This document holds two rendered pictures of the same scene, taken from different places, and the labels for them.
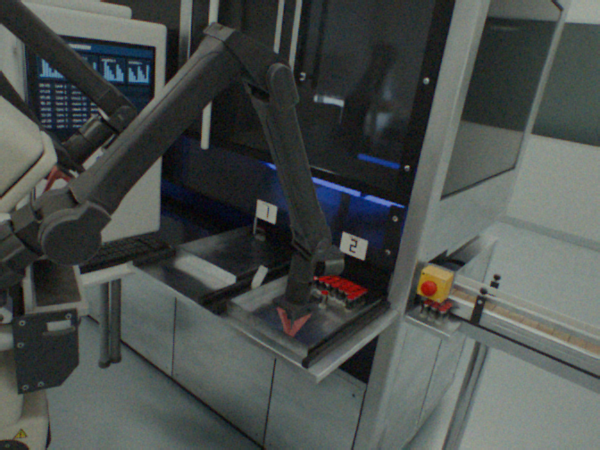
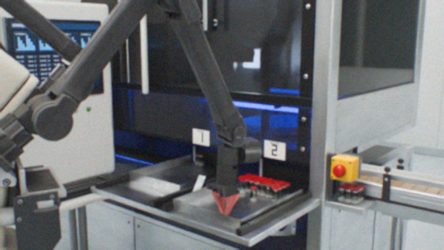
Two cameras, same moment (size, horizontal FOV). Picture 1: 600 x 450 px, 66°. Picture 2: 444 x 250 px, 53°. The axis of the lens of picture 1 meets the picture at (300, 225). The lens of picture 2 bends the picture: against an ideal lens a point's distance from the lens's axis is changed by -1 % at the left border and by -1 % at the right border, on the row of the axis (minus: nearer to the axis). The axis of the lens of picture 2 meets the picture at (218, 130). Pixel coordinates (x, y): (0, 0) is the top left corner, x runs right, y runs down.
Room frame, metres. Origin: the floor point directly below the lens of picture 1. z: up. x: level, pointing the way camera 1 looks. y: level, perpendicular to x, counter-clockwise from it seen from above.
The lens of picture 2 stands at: (-0.28, -0.09, 1.39)
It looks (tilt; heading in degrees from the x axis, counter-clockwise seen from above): 11 degrees down; 5
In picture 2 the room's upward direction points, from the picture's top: straight up
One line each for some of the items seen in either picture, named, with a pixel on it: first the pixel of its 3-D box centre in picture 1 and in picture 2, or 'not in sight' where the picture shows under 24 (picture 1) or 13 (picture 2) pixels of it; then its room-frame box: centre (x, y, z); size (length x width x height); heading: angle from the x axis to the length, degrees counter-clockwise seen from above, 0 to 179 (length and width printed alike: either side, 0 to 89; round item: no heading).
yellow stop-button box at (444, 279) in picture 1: (436, 282); (345, 167); (1.14, -0.39, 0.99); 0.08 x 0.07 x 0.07; 146
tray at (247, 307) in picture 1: (306, 304); (240, 198); (1.09, -0.05, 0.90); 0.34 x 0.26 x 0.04; 145
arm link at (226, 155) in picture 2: (304, 266); (229, 155); (0.93, -0.02, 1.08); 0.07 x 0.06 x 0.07; 129
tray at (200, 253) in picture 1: (244, 252); (185, 172); (1.37, 0.17, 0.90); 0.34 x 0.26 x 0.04; 146
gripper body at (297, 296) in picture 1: (297, 291); (226, 176); (0.93, -0.02, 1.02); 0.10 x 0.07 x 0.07; 145
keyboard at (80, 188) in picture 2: (110, 254); (76, 188); (1.38, 0.61, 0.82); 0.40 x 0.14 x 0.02; 142
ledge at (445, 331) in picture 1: (436, 319); (353, 202); (1.16, -0.42, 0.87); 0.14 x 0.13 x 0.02; 146
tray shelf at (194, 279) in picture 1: (268, 285); (207, 192); (1.22, 0.07, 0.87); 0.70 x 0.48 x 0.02; 56
